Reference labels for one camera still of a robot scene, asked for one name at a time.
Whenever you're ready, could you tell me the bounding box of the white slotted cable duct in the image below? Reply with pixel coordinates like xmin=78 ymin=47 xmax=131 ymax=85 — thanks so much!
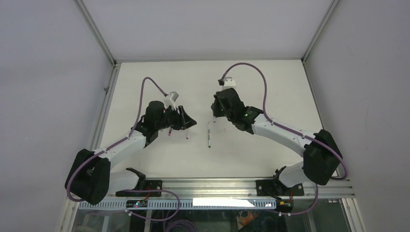
xmin=78 ymin=198 xmax=277 ymax=211

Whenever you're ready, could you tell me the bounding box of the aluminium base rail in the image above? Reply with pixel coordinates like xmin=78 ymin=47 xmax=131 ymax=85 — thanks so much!
xmin=142 ymin=177 xmax=355 ymax=199

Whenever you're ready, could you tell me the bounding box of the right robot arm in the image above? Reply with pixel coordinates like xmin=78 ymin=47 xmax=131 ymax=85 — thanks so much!
xmin=211 ymin=88 xmax=342 ymax=196

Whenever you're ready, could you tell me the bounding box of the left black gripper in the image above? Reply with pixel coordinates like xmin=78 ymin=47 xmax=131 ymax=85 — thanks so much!
xmin=155 ymin=105 xmax=195 ymax=131

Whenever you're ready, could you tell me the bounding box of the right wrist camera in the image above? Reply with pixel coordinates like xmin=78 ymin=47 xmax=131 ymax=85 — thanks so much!
xmin=218 ymin=76 xmax=236 ymax=90

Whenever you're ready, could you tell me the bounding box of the white black marker pen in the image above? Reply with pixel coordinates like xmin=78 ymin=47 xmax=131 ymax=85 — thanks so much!
xmin=207 ymin=122 xmax=211 ymax=148

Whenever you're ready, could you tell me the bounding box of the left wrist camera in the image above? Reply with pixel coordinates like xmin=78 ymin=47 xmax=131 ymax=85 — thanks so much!
xmin=164 ymin=91 xmax=179 ymax=111

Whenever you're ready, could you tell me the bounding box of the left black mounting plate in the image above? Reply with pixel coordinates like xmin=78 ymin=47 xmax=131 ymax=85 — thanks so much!
xmin=115 ymin=179 xmax=163 ymax=198

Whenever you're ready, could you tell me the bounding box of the orange object under table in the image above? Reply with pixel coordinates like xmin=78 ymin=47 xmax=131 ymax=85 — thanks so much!
xmin=238 ymin=210 xmax=258 ymax=227

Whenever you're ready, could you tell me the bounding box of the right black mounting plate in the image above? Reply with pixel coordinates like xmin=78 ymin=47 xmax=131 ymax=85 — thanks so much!
xmin=255 ymin=179 xmax=305 ymax=198

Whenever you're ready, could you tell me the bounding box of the black mounting plate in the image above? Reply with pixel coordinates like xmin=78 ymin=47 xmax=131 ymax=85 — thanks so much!
xmin=255 ymin=179 xmax=305 ymax=198
xmin=115 ymin=179 xmax=163 ymax=198

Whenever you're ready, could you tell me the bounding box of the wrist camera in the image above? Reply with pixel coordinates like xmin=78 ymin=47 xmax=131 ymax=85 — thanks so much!
xmin=218 ymin=76 xmax=236 ymax=90
xmin=164 ymin=91 xmax=179 ymax=111

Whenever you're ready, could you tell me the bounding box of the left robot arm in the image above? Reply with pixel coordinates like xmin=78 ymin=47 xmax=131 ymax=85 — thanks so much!
xmin=65 ymin=101 xmax=197 ymax=205

